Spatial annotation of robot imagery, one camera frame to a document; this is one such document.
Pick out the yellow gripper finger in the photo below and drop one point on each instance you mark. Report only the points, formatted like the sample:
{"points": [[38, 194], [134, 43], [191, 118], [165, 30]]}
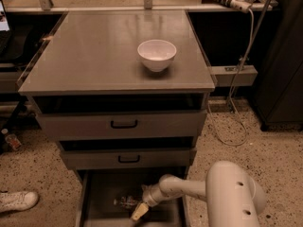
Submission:
{"points": [[140, 210]]}

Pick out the clear plastic water bottle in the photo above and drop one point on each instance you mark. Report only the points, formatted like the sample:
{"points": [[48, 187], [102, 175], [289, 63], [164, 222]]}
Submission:
{"points": [[127, 202]]}

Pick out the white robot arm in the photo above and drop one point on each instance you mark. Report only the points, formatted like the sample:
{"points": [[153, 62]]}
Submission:
{"points": [[233, 198]]}

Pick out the grey bottom drawer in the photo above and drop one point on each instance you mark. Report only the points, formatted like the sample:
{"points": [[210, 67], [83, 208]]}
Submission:
{"points": [[102, 190]]}

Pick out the grey drawer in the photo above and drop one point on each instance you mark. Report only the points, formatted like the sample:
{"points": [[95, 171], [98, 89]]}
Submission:
{"points": [[65, 118], [128, 153], [102, 190]]}

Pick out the grey middle drawer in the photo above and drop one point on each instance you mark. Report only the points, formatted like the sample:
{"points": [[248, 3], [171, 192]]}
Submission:
{"points": [[128, 153]]}

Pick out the grey top drawer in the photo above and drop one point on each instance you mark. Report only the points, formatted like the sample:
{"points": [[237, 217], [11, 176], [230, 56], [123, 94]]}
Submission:
{"points": [[65, 118]]}

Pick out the grey drawer cabinet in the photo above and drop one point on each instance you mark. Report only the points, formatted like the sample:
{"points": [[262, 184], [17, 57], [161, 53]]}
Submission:
{"points": [[95, 54]]}

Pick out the small bottle on floor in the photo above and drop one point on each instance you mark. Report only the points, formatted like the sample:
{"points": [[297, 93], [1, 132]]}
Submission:
{"points": [[11, 139]]}

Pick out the white sneaker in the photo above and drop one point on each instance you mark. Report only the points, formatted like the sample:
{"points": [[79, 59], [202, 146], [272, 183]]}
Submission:
{"points": [[17, 201]]}

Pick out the white ceramic bowl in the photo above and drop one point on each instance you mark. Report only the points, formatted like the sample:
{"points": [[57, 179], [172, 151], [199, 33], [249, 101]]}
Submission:
{"points": [[156, 55]]}

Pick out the dark cabinet at right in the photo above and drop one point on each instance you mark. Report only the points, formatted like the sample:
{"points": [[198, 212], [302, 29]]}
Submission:
{"points": [[278, 90]]}

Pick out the white power strip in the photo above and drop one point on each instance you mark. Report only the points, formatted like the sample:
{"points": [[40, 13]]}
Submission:
{"points": [[225, 0]]}

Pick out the laptop screen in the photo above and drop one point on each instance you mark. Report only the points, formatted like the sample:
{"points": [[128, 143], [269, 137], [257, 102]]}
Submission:
{"points": [[4, 24]]}

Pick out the grey metal rail bracket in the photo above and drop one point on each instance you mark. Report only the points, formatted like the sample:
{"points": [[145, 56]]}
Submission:
{"points": [[229, 75]]}

